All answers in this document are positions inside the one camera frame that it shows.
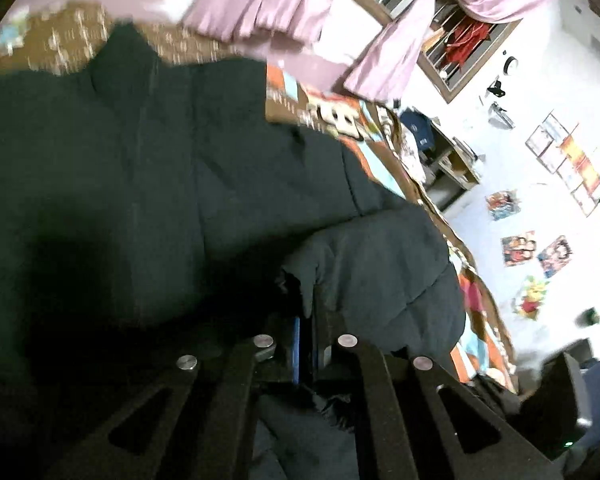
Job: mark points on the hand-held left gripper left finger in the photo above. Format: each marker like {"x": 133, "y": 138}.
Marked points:
{"x": 296, "y": 350}

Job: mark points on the dark blue bag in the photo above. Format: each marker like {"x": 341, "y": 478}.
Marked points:
{"x": 419, "y": 130}

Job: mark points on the narrow pink curtain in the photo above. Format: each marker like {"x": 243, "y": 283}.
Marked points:
{"x": 390, "y": 55}

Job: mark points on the dark padded jacket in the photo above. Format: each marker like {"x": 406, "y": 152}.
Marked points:
{"x": 130, "y": 185}

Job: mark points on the black wall bracket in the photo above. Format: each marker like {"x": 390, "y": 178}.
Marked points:
{"x": 496, "y": 89}

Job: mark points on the red hanging cloth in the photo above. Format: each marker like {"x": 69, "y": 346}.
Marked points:
{"x": 467, "y": 37}

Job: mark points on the round wall clock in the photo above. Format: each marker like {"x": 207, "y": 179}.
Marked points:
{"x": 510, "y": 63}

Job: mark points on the floral pillow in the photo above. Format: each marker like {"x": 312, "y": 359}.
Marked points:
{"x": 411, "y": 157}

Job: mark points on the wooden shelf unit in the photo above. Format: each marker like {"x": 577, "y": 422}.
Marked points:
{"x": 452, "y": 170}

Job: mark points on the brown printed cartoon blanket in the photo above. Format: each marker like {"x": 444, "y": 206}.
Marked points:
{"x": 330, "y": 110}

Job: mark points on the wooden framed barred window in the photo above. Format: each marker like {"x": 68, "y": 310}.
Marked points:
{"x": 442, "y": 82}

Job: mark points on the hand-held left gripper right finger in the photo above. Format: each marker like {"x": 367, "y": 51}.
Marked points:
{"x": 320, "y": 340}

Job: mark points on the small wall shelf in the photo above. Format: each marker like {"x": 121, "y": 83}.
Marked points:
{"x": 500, "y": 115}

